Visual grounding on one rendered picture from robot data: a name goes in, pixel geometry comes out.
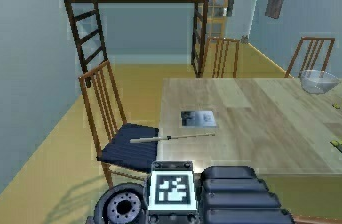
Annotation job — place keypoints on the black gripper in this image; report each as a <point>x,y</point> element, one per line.
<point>120,206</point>

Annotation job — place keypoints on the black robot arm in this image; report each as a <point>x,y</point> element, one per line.
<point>212,196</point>

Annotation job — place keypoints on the slim pale baseball bat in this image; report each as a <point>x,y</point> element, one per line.
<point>175,137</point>

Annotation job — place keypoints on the wooden chair with blue cushion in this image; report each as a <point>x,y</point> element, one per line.
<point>125,146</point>

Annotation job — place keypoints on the grey open book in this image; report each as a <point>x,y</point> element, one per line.
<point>198,118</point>

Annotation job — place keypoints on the pale wooden dining table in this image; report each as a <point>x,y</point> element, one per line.
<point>265,126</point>

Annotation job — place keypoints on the dark brown ladder shelf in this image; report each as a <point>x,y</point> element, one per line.
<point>89,36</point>

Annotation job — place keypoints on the wooden glass-pane door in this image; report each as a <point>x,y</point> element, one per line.
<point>217,18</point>

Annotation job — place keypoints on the clear glass bowl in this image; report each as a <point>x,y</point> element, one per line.
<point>317,82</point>

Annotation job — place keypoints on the small yellow object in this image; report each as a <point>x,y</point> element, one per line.
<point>336,106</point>

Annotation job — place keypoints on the dark framed wall picture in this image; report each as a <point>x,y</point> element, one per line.
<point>274,8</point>

